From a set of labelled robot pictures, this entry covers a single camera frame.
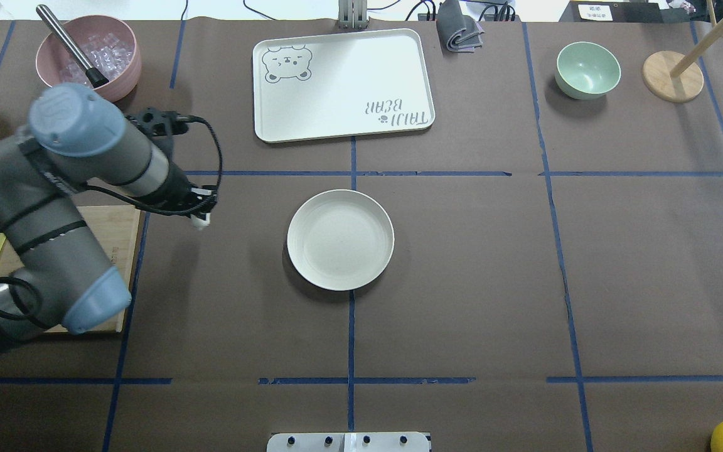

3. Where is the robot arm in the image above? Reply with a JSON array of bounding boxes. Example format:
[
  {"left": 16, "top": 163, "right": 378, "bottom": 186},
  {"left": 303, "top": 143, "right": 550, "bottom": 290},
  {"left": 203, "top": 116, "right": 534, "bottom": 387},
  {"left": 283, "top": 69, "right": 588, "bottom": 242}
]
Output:
[{"left": 0, "top": 83, "right": 218, "bottom": 355}]

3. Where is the cream round plate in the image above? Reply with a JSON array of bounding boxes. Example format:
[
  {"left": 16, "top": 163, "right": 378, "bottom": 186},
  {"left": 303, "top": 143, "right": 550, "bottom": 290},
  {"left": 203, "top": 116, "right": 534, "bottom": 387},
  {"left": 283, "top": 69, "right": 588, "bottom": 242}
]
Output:
[{"left": 286, "top": 189, "right": 394, "bottom": 291}]

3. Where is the wooden mug stand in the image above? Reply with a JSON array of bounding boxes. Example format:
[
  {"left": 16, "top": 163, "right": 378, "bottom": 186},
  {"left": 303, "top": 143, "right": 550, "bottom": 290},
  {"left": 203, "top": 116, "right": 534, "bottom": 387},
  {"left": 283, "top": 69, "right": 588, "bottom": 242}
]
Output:
[{"left": 641, "top": 18, "right": 723, "bottom": 104}]

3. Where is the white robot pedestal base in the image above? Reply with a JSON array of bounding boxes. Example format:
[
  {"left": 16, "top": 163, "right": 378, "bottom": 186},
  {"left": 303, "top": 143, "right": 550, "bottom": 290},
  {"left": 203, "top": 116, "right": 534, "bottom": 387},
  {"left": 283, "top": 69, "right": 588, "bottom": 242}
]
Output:
[{"left": 266, "top": 431, "right": 432, "bottom": 451}]

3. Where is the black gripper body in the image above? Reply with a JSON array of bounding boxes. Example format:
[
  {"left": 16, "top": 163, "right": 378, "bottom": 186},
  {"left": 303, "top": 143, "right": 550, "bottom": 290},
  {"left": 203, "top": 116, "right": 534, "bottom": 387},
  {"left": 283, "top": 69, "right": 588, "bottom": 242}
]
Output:
[{"left": 124, "top": 108, "right": 196, "bottom": 211}]

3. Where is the bamboo cutting board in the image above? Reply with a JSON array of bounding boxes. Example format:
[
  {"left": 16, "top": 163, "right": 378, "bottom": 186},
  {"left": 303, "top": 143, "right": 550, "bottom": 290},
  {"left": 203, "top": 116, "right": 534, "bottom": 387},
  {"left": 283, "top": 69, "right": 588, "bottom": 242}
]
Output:
[{"left": 0, "top": 205, "right": 144, "bottom": 336}]

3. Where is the white bear tray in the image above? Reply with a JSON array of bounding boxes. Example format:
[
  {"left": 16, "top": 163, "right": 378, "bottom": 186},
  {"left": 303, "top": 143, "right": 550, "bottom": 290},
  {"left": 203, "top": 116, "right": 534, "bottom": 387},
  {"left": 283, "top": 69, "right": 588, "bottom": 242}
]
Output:
[{"left": 252, "top": 28, "right": 436, "bottom": 143}]

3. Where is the steel muddler black tip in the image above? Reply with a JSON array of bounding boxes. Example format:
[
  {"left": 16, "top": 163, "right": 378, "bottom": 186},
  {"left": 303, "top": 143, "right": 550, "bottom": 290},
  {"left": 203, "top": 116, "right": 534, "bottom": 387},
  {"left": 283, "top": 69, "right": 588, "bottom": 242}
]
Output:
[{"left": 35, "top": 4, "right": 109, "bottom": 89}]

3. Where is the grey folded cloth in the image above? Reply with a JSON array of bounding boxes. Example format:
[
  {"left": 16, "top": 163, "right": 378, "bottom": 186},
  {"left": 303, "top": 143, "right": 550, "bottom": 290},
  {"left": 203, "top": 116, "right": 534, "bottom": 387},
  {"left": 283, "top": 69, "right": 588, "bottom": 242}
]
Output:
[{"left": 436, "top": 1, "right": 484, "bottom": 53}]

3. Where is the black box white label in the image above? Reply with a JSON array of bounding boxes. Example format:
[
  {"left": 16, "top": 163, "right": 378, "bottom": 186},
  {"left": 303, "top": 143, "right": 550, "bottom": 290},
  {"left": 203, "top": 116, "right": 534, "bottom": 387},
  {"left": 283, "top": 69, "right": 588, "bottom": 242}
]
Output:
[{"left": 559, "top": 1, "right": 665, "bottom": 23}]

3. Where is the aluminium frame post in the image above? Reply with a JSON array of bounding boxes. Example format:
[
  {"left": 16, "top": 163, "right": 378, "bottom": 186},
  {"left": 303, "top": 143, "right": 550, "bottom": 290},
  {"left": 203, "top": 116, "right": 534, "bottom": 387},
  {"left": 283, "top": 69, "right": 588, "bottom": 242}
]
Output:
[{"left": 338, "top": 0, "right": 369, "bottom": 30}]

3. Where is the pink bowl with ice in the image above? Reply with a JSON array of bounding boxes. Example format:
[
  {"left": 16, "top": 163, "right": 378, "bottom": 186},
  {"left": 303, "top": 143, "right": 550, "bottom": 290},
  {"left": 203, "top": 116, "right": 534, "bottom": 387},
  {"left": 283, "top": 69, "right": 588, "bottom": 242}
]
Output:
[{"left": 35, "top": 15, "right": 142, "bottom": 102}]

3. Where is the green bowl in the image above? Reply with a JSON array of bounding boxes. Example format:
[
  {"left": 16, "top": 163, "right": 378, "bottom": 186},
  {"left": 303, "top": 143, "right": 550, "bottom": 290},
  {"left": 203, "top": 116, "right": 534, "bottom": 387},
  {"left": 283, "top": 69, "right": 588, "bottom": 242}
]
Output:
[{"left": 555, "top": 42, "right": 622, "bottom": 100}]

